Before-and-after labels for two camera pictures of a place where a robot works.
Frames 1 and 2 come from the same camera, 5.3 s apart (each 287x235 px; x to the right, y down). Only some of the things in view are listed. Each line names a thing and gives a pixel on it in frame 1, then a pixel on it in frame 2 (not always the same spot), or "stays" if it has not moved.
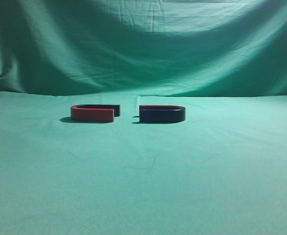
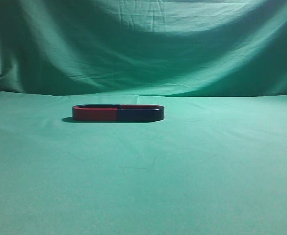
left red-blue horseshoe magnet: [95, 113] stays
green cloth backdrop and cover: [231, 167] stays
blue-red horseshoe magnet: [162, 113] to [140, 113]
